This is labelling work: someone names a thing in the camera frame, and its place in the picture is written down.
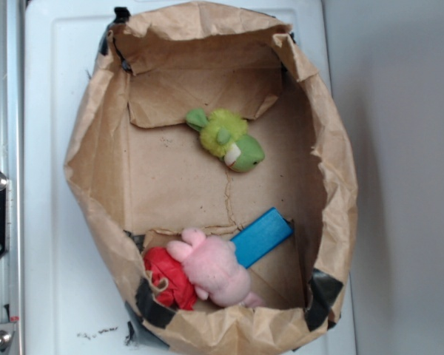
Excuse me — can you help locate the green plush animal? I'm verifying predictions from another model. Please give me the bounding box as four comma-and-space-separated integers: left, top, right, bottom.
186, 108, 265, 172

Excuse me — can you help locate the blue rectangular block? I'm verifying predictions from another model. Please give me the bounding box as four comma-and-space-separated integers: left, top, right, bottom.
230, 208, 294, 269

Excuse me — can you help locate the pink plush pig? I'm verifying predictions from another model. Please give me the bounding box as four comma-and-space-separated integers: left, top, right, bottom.
166, 228, 264, 308

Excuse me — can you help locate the brown paper bag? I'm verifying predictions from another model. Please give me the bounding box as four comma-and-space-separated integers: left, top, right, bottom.
64, 1, 357, 354

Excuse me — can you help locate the red crumpled cloth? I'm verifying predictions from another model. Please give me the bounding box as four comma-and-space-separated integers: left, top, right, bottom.
143, 247, 198, 311

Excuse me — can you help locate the aluminium frame rail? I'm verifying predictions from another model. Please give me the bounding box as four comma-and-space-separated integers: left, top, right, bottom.
0, 1, 26, 354

